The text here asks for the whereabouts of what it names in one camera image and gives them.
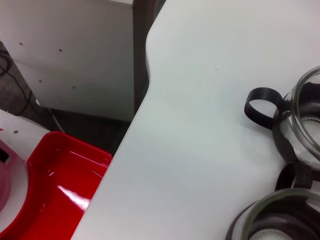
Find white cabinet panel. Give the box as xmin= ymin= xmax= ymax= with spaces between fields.
xmin=0 ymin=0 xmax=136 ymax=123

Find red plastic tray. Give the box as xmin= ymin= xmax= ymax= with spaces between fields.
xmin=0 ymin=131 xmax=113 ymax=240

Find black floor cable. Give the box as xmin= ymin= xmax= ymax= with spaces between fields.
xmin=0 ymin=48 xmax=38 ymax=117

